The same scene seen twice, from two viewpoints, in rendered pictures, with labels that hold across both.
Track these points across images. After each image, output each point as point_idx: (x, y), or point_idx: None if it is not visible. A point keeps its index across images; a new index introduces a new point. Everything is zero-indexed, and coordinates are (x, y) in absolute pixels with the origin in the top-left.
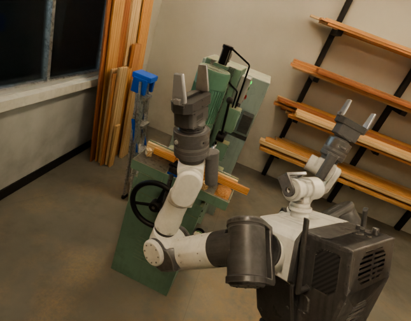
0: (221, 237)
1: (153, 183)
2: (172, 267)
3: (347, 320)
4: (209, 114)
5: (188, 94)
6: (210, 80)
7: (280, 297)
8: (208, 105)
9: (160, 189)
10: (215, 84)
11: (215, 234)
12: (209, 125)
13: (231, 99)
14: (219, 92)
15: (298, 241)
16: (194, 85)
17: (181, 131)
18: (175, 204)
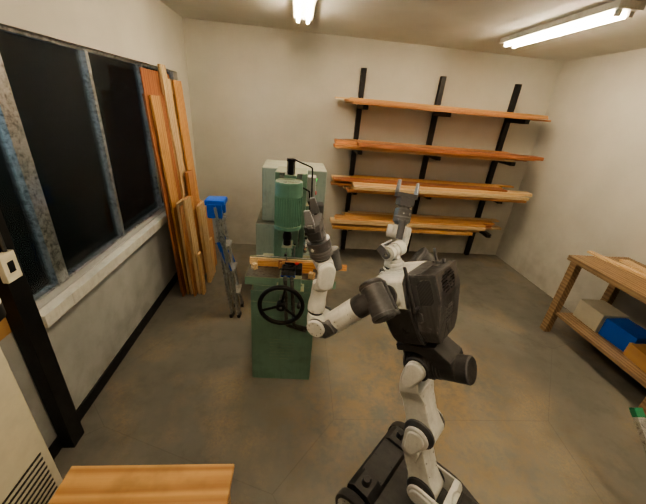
0: (359, 298)
1: (274, 288)
2: (332, 332)
3: (446, 316)
4: (296, 218)
5: None
6: (290, 192)
7: (405, 321)
8: (294, 211)
9: (279, 291)
10: (295, 193)
11: (354, 298)
12: (299, 227)
13: None
14: (299, 198)
15: (404, 282)
16: (276, 199)
17: (313, 243)
18: (322, 290)
